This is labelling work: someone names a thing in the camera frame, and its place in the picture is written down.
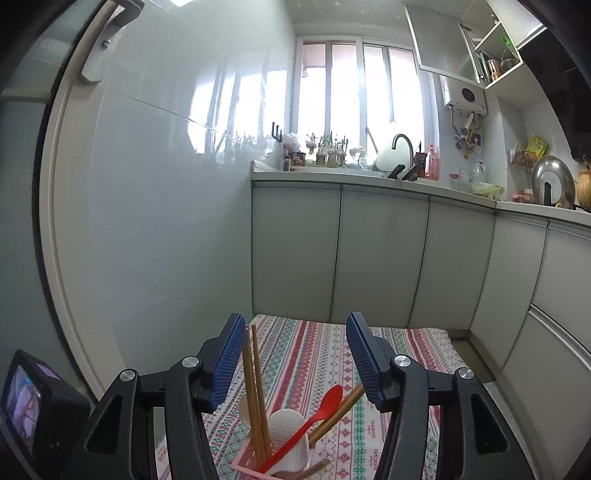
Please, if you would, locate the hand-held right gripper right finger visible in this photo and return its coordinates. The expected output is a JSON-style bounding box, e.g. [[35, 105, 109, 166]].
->
[[346, 312, 536, 480]]

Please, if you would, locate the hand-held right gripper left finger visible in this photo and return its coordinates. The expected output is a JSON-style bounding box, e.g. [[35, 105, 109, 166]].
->
[[76, 314, 246, 480]]

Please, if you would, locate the white soup spoon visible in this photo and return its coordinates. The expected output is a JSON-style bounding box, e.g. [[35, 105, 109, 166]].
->
[[237, 394, 260, 428]]

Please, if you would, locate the red plastic spoon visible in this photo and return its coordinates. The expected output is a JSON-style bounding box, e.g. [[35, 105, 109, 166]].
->
[[256, 384, 344, 474]]

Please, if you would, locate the white rice paddle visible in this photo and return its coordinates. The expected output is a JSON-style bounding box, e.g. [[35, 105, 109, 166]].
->
[[267, 408, 311, 477]]

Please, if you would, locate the pink perforated plastic basket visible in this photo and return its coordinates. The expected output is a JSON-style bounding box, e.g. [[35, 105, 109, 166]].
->
[[231, 438, 324, 480]]

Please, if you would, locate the striped patterned tablecloth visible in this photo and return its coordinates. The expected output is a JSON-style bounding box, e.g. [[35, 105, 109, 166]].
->
[[154, 314, 467, 480]]

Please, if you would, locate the red bottle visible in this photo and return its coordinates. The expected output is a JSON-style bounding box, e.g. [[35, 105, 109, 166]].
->
[[425, 144, 441, 180]]

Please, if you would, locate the white round plate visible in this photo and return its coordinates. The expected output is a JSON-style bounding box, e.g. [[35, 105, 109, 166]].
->
[[374, 122, 413, 171]]

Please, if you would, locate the row of small plant jars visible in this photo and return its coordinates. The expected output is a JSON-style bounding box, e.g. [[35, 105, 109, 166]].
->
[[306, 131, 350, 167]]

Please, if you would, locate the metal kitchen faucet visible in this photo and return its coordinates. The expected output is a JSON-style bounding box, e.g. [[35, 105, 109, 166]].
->
[[391, 133, 415, 168]]

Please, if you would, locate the steel pot lid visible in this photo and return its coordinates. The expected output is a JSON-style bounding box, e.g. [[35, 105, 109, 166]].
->
[[531, 155, 576, 206]]

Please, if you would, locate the kitchen window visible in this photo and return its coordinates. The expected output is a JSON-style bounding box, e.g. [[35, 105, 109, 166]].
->
[[295, 38, 438, 163]]

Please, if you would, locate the yellow snack bag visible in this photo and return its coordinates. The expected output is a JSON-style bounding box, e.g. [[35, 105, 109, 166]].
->
[[526, 134, 550, 158]]

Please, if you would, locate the brown pumpkin-shaped pot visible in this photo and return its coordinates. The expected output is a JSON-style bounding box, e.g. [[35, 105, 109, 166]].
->
[[577, 168, 591, 209]]

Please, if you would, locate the white water heater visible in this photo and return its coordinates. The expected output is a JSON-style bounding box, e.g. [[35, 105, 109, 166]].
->
[[442, 76, 488, 116]]

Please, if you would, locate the black range hood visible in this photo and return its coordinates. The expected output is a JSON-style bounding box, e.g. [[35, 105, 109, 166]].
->
[[521, 25, 591, 162]]

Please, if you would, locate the open white wall cabinet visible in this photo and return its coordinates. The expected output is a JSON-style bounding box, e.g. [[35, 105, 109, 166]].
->
[[403, 0, 551, 89]]

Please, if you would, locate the white door handle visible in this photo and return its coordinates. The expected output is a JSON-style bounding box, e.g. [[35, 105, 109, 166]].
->
[[80, 0, 145, 84]]

